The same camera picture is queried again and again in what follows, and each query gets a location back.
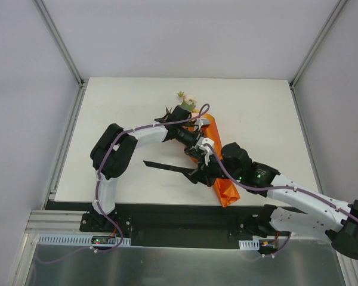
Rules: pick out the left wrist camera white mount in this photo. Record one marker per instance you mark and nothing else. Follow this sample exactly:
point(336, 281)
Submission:
point(200, 122)

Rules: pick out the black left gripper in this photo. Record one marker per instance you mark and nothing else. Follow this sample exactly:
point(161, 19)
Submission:
point(194, 147)

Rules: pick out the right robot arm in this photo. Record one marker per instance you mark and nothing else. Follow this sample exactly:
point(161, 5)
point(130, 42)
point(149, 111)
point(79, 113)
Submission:
point(325, 218)

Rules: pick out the right aluminium frame post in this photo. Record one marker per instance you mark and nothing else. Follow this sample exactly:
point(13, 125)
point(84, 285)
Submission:
point(317, 43)

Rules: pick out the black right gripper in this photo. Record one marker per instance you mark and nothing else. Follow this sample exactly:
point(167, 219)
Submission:
point(203, 173)

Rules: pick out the black ribbon with gold text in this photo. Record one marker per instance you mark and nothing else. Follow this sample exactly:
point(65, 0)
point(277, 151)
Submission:
point(168, 167)

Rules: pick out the left white slotted cable duct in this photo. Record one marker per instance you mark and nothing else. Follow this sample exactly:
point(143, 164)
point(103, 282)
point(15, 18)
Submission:
point(82, 240)

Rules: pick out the white slotted cable duct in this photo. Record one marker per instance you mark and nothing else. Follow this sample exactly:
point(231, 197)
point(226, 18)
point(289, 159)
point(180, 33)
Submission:
point(82, 240)
point(256, 244)

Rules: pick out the left aluminium frame post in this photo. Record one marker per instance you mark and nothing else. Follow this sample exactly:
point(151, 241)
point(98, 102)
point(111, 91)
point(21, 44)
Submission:
point(58, 40)

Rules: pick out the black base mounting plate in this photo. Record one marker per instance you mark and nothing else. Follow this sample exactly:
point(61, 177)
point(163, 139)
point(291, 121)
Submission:
point(158, 225)

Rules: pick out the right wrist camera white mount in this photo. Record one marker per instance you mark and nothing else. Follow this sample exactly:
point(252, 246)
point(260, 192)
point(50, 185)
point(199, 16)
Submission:
point(205, 146)

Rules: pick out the aluminium frame post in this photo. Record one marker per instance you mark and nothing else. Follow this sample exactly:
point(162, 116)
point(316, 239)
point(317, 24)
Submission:
point(58, 40)
point(317, 43)

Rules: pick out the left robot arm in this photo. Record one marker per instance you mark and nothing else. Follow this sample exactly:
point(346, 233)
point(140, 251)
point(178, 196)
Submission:
point(113, 152)

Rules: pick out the mauve fake rose stem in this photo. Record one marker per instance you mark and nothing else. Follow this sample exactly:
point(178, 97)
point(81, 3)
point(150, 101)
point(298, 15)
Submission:
point(168, 111)

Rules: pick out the right white slotted cable duct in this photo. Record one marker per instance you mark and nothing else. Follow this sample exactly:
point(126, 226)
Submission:
point(256, 244)

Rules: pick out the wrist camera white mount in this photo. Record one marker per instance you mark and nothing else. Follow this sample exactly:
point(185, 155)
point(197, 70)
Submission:
point(205, 146)
point(200, 122)

